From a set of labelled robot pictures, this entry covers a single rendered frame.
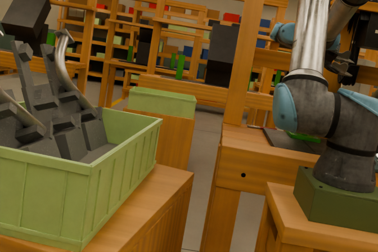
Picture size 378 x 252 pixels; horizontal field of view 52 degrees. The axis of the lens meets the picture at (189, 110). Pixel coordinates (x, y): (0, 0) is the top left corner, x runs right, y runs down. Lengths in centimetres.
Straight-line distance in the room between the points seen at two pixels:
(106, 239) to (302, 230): 42
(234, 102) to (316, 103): 99
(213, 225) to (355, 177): 60
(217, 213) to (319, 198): 53
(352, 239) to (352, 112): 29
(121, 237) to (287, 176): 70
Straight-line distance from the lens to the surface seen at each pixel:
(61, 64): 120
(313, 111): 96
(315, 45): 105
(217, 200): 140
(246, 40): 192
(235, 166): 135
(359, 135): 100
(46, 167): 76
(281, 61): 202
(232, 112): 193
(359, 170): 101
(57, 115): 114
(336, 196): 98
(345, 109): 99
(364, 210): 101
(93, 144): 124
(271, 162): 136
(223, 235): 145
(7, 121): 98
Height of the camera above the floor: 118
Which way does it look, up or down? 8 degrees down
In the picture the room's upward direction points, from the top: 10 degrees clockwise
